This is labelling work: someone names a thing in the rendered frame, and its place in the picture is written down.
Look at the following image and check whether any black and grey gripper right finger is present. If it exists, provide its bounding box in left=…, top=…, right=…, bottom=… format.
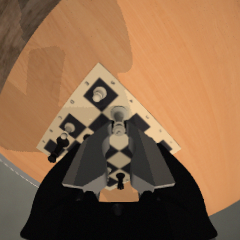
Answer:
left=124, top=120, right=218, bottom=240

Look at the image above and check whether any black and cream chessboard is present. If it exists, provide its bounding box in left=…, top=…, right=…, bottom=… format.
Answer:
left=36, top=62, right=182, bottom=191

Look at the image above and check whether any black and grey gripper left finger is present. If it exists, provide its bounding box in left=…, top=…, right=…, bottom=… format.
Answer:
left=20, top=120, right=114, bottom=240

